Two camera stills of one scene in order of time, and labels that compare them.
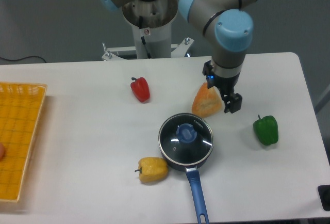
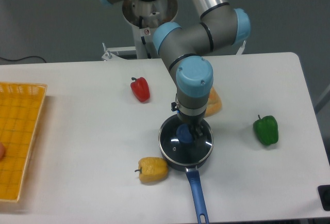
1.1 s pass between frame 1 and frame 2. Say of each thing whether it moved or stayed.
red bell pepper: stayed
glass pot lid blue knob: stayed
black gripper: moved
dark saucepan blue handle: stayed
